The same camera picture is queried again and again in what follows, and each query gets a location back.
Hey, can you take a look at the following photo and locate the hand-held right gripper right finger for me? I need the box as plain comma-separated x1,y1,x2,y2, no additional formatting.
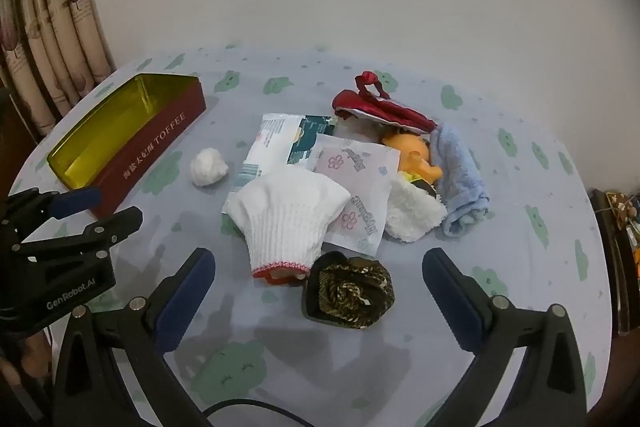
422,248,588,427

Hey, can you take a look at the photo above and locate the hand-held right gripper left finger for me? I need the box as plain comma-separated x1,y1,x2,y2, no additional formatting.
52,248,217,427

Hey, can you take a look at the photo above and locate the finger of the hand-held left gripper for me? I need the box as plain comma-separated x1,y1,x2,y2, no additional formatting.
10,207,144,268
0,187,103,228

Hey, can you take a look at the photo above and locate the white fluffy sponge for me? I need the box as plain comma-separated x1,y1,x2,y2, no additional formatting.
385,174,448,244

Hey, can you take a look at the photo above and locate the leopard print scrunchie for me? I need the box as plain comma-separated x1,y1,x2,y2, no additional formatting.
301,251,397,332

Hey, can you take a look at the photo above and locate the red tin box gold inside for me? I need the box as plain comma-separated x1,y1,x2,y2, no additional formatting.
46,73,207,218

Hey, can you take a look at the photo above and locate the white cotton ball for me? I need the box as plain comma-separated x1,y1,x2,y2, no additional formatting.
189,148,230,190

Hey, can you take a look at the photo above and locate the light blue towel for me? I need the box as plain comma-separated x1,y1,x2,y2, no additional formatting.
429,123,491,238

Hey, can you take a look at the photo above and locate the floral print white packet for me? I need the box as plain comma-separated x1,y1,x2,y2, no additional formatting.
305,134,401,188
320,177,393,258

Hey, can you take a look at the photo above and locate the white knit glove red trim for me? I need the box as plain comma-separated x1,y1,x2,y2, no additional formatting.
222,171,352,280

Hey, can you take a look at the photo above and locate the orange rubber toy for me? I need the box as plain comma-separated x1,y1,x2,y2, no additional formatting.
381,132,443,185

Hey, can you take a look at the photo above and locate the teal and white plastic packet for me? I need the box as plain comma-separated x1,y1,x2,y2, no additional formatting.
235,113,338,190

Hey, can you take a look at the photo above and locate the red satin pouch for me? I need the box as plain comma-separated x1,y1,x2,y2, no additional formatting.
332,71,438,135

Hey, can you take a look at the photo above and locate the cloud print bed sheet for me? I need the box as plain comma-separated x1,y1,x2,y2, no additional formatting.
7,44,613,427

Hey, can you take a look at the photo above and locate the cluttered wooden shelf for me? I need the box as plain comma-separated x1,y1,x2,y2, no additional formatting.
590,189,640,338

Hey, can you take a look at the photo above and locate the beige leaf print curtain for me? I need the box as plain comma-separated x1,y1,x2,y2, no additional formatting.
0,0,113,142

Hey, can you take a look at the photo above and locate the black cable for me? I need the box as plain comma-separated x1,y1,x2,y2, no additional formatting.
200,398,321,427

